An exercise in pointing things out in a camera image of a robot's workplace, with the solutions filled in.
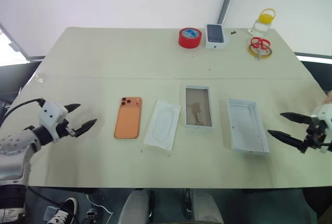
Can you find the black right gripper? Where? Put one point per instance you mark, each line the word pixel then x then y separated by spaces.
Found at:
pixel 315 137

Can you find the grey slanted window frame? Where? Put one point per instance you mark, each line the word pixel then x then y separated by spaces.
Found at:
pixel 15 43

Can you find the orange smartphone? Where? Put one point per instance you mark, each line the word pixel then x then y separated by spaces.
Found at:
pixel 128 120

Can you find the clear tape scrap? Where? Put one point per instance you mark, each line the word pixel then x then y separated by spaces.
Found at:
pixel 41 77

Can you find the grey rounded shape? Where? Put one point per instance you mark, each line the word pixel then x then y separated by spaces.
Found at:
pixel 135 206

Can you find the white phone box lid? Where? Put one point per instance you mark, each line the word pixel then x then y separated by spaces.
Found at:
pixel 247 128

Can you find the white paper insert sleeve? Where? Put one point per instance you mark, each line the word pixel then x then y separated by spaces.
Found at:
pixel 162 124

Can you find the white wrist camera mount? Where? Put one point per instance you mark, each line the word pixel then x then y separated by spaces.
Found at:
pixel 50 113
pixel 325 115

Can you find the white phone box base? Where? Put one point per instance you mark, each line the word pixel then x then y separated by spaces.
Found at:
pixel 198 110

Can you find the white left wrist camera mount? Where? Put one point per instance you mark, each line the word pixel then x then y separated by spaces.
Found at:
pixel 50 113

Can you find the red tape roll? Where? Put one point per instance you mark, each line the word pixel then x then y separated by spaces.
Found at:
pixel 188 41

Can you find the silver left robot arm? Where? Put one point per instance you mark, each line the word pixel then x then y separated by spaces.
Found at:
pixel 13 143

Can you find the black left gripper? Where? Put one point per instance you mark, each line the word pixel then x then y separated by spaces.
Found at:
pixel 64 130

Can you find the small black clip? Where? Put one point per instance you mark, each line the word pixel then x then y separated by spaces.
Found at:
pixel 233 32

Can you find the black sneaker with white laces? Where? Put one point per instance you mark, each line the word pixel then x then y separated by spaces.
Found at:
pixel 64 209

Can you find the phone box with purple print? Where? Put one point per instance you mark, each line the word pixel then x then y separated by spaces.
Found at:
pixel 215 36

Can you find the yellow tape roll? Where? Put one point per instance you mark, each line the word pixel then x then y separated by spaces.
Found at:
pixel 251 51

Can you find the clear jar with yellow lid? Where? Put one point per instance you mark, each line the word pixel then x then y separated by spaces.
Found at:
pixel 265 20

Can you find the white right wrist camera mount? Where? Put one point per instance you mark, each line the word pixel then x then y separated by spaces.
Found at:
pixel 325 115

